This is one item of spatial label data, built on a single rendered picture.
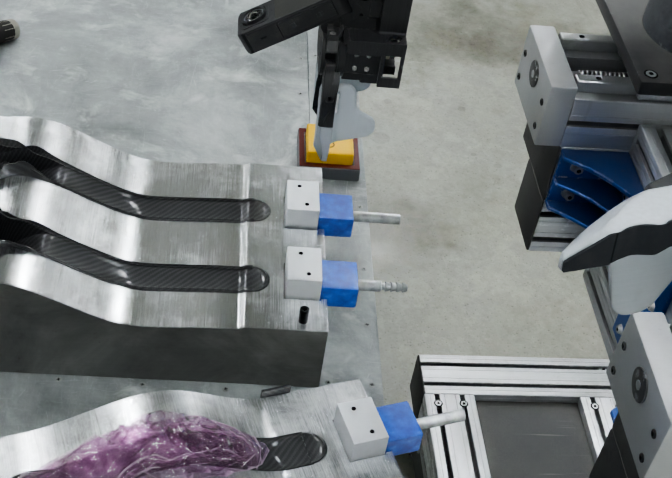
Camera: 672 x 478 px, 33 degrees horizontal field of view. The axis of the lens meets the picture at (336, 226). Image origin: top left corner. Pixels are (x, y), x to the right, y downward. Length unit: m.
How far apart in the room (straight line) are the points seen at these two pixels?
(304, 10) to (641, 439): 0.51
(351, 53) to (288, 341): 0.30
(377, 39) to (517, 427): 1.06
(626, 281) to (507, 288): 2.05
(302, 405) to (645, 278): 0.68
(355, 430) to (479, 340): 1.34
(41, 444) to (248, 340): 0.23
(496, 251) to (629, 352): 1.52
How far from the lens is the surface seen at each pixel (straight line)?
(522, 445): 2.00
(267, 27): 1.11
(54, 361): 1.21
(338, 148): 1.46
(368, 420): 1.10
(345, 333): 1.28
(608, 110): 1.42
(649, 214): 0.47
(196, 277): 1.21
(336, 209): 1.27
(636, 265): 0.49
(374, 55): 1.11
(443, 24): 3.36
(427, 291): 2.49
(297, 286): 1.17
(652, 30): 1.43
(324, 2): 1.09
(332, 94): 1.11
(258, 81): 1.63
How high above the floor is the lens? 1.74
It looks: 42 degrees down
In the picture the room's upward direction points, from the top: 9 degrees clockwise
